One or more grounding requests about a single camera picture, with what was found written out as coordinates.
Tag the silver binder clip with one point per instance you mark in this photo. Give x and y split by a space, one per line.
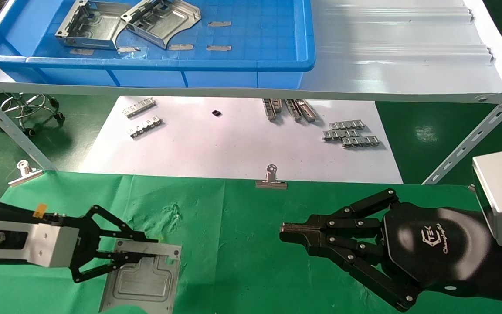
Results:
25 175
271 184

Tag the small flat grey strip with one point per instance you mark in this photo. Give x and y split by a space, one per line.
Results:
181 47
129 49
219 24
82 51
218 48

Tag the stacked metal rail part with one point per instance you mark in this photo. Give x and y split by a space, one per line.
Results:
301 110
272 109

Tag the embossed metal plate part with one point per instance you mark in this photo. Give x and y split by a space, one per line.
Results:
146 279

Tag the left gripper silver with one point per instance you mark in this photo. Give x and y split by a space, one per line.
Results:
50 244

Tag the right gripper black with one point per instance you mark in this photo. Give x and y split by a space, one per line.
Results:
438 248

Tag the metal bracket tray part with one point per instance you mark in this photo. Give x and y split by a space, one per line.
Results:
164 22
98 26

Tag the white metal shelf rack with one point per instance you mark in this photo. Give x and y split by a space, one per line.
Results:
386 65

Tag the green work table cloth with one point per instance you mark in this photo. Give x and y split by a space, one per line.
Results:
242 244

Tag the chrome stool base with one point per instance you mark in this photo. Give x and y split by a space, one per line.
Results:
58 116

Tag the small metal rail part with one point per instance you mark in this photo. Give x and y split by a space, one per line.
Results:
139 107
146 127

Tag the white paper sheet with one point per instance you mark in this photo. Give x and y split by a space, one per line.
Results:
216 148

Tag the large blue plastic bin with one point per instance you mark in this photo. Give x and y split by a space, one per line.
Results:
255 39

